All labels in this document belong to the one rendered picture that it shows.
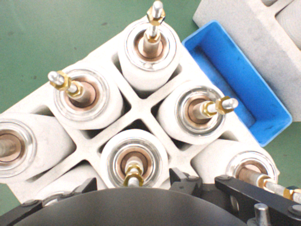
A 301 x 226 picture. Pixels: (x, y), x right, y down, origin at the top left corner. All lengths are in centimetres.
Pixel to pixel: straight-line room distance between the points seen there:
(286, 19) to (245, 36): 8
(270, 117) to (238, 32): 23
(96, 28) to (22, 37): 20
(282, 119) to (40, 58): 64
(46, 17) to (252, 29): 53
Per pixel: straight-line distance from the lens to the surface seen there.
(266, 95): 51
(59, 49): 59
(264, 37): 47
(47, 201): 29
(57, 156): 33
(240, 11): 48
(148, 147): 25
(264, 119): 58
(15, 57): 63
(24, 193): 39
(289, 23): 48
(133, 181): 17
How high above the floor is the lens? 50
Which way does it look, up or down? 83 degrees down
